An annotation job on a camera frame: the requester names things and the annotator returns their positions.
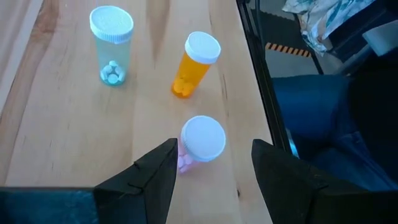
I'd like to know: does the black office chair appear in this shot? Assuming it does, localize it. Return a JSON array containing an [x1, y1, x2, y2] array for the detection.
[[323, 0, 398, 77]]

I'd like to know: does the hazard striped black mat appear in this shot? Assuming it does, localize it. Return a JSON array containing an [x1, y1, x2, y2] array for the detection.
[[259, 10, 313, 59]]

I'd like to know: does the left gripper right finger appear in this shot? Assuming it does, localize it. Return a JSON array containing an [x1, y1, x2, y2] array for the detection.
[[251, 138, 336, 224]]

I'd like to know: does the grey chair armrest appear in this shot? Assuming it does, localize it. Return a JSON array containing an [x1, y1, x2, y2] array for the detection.
[[362, 20, 398, 57]]

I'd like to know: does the red translucent pill bottle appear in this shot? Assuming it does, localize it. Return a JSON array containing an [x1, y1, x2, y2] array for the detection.
[[177, 115, 227, 174]]

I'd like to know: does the teal translucent pill bottle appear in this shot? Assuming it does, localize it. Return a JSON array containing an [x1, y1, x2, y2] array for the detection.
[[89, 5, 135, 87]]

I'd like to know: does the teal leaf patterned cloth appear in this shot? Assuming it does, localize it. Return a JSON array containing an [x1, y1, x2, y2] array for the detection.
[[282, 0, 377, 56]]

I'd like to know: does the person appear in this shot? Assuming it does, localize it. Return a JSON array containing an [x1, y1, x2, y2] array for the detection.
[[271, 73, 398, 192]]

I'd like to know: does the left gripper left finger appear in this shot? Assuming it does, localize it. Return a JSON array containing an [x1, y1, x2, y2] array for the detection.
[[93, 138, 179, 224]]

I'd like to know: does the orange translucent pill bottle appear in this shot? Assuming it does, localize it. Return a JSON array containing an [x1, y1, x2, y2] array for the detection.
[[171, 30, 222, 100]]

